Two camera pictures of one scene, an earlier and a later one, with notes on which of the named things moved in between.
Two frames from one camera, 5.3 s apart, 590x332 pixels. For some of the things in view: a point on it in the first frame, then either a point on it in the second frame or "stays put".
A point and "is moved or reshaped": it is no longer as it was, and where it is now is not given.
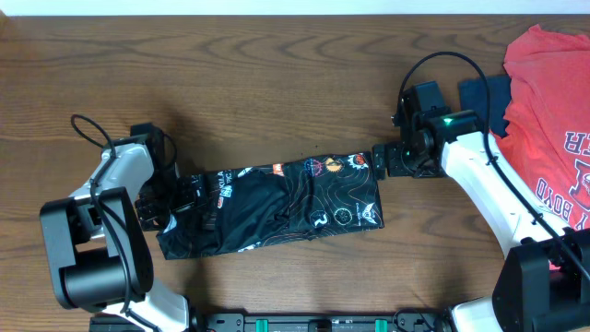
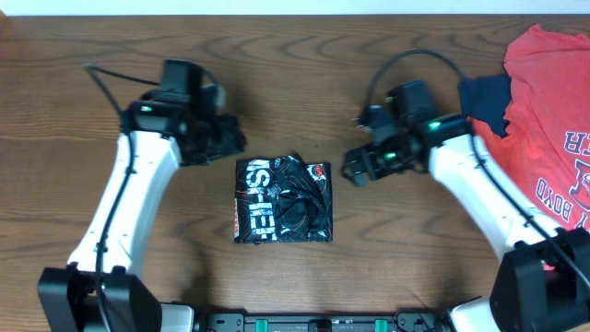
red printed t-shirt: x=548 y=131 stays put
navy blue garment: x=472 y=99 stays put
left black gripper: x=185 y=195 -> x=226 y=139
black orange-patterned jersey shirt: x=256 y=205 is moved or reshaped
